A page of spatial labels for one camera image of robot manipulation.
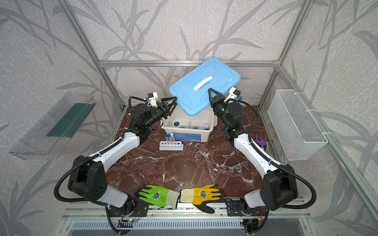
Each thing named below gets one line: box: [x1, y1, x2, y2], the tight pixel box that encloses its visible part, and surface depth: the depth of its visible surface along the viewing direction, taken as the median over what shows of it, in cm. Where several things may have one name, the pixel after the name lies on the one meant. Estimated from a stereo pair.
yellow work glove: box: [179, 183, 227, 214], surface depth 77 cm
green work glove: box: [133, 184, 181, 209], surface depth 78 cm
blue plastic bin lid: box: [169, 57, 242, 117], surface depth 75 cm
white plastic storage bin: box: [161, 103, 218, 143], surface depth 96 cm
